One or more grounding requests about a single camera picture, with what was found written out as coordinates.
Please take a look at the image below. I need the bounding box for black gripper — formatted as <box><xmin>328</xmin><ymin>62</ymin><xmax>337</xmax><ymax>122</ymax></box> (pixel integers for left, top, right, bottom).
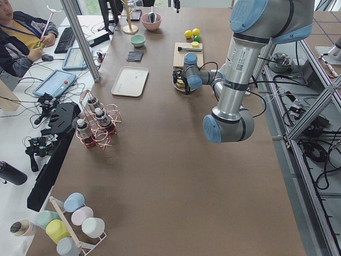
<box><xmin>174</xmin><ymin>0</ymin><xmax>180</xmax><ymax>13</ymax></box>
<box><xmin>182</xmin><ymin>76</ymin><xmax>190</xmax><ymax>95</ymax></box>

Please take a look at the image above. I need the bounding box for white round plate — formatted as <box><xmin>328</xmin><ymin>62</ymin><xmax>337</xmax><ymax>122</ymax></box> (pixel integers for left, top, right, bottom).
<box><xmin>173</xmin><ymin>77</ymin><xmax>195</xmax><ymax>94</ymax></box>

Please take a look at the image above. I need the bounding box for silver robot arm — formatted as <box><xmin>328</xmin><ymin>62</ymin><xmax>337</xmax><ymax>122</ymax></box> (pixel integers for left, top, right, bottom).
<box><xmin>181</xmin><ymin>1</ymin><xmax>314</xmax><ymax>143</ymax></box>

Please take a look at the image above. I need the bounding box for cream rabbit tray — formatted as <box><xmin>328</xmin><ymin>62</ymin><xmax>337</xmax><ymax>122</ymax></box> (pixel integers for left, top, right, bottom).
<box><xmin>111</xmin><ymin>66</ymin><xmax>149</xmax><ymax>98</ymax></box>

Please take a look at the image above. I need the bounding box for metal scoop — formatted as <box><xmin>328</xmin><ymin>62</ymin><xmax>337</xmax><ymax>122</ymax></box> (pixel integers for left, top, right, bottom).
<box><xmin>148</xmin><ymin>6</ymin><xmax>157</xmax><ymax>23</ymax></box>

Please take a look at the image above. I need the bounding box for yellow lemon far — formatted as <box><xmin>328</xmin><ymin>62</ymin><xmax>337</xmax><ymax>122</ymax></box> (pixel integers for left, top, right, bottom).
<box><xmin>192</xmin><ymin>28</ymin><xmax>200</xmax><ymax>36</ymax></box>

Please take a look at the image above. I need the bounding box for pink bowl with ice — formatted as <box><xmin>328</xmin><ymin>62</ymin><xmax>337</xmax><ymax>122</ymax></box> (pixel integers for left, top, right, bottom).
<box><xmin>141</xmin><ymin>13</ymin><xmax>163</xmax><ymax>31</ymax></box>

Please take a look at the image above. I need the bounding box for green lime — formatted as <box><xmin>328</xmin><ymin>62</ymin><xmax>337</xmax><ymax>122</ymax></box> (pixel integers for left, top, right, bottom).
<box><xmin>193</xmin><ymin>35</ymin><xmax>201</xmax><ymax>43</ymax></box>

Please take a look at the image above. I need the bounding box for steel muddler rod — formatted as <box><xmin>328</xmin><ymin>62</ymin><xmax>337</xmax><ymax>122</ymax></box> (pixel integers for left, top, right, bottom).
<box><xmin>177</xmin><ymin>46</ymin><xmax>196</xmax><ymax>52</ymax></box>

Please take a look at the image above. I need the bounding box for wooden cutting board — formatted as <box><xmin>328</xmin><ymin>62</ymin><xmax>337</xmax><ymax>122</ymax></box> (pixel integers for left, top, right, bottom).
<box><xmin>173</xmin><ymin>43</ymin><xmax>204</xmax><ymax>68</ymax></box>

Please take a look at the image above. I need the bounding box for green bowl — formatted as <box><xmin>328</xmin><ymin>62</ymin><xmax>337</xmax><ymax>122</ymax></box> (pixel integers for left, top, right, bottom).
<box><xmin>130</xmin><ymin>35</ymin><xmax>146</xmax><ymax>47</ymax></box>

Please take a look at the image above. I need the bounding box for wooden mug tree stand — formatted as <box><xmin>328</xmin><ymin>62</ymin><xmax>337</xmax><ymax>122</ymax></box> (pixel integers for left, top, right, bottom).
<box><xmin>121</xmin><ymin>0</ymin><xmax>139</xmax><ymax>35</ymax></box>

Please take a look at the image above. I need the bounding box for grey folded cloth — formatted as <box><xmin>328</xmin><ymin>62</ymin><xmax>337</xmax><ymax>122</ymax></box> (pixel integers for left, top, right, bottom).
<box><xmin>127</xmin><ymin>51</ymin><xmax>143</xmax><ymax>62</ymax></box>

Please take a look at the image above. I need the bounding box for tea bottle two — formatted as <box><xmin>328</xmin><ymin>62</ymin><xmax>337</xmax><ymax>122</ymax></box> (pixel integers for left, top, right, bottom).
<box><xmin>95</xmin><ymin>107</ymin><xmax>111</xmax><ymax>127</ymax></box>

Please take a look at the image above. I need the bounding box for tea bottle three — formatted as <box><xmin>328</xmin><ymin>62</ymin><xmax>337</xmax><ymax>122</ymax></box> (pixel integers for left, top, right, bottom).
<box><xmin>87</xmin><ymin>98</ymin><xmax>101</xmax><ymax>113</ymax></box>

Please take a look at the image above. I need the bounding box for tea bottle one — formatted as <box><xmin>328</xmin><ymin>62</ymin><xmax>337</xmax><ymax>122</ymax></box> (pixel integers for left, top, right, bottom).
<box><xmin>77</xmin><ymin>118</ymin><xmax>91</xmax><ymax>139</ymax></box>

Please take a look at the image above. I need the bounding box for black keyboard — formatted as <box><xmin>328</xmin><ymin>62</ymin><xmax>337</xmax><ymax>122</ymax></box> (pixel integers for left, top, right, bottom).
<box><xmin>54</xmin><ymin>27</ymin><xmax>76</xmax><ymax>54</ymax></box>

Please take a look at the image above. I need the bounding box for blue teach pendant far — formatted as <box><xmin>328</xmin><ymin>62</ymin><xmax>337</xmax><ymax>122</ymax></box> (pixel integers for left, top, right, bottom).
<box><xmin>62</xmin><ymin>47</ymin><xmax>87</xmax><ymax>71</ymax></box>

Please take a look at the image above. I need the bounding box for blue teach pendant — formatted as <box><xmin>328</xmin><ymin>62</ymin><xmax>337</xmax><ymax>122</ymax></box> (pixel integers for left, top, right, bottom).
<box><xmin>33</xmin><ymin>69</ymin><xmax>76</xmax><ymax>98</ymax></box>
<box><xmin>62</xmin><ymin>47</ymin><xmax>87</xmax><ymax>71</ymax></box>

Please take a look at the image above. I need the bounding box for blue teach pendant near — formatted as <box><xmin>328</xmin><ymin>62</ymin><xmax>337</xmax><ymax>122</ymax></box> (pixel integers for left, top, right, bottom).
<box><xmin>33</xmin><ymin>69</ymin><xmax>76</xmax><ymax>98</ymax></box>

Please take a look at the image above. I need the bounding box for seated person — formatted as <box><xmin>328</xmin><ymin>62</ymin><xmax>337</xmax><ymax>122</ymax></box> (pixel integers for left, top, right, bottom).
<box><xmin>1</xmin><ymin>1</ymin><xmax>59</xmax><ymax>77</ymax></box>

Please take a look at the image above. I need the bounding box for white cup rack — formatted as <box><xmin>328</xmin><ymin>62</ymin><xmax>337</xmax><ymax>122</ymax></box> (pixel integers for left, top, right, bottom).
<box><xmin>35</xmin><ymin>192</ymin><xmax>107</xmax><ymax>255</ymax></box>

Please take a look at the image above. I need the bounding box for black water bottle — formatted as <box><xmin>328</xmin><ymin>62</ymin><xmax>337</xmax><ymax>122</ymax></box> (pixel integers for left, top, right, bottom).
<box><xmin>1</xmin><ymin>161</ymin><xmax>27</xmax><ymax>185</ymax></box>

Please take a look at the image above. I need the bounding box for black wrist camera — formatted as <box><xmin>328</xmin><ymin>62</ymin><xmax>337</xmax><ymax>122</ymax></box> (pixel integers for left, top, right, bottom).
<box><xmin>172</xmin><ymin>70</ymin><xmax>183</xmax><ymax>85</ymax></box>

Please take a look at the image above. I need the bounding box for copper wire bottle rack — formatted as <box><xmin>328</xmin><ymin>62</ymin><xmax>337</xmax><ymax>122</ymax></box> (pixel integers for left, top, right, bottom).
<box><xmin>76</xmin><ymin>89</ymin><xmax>122</xmax><ymax>150</ymax></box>

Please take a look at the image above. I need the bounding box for aluminium frame post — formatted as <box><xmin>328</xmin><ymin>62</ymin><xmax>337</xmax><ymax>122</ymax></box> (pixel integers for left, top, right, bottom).
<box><xmin>60</xmin><ymin>0</ymin><xmax>100</xmax><ymax>82</ymax></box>

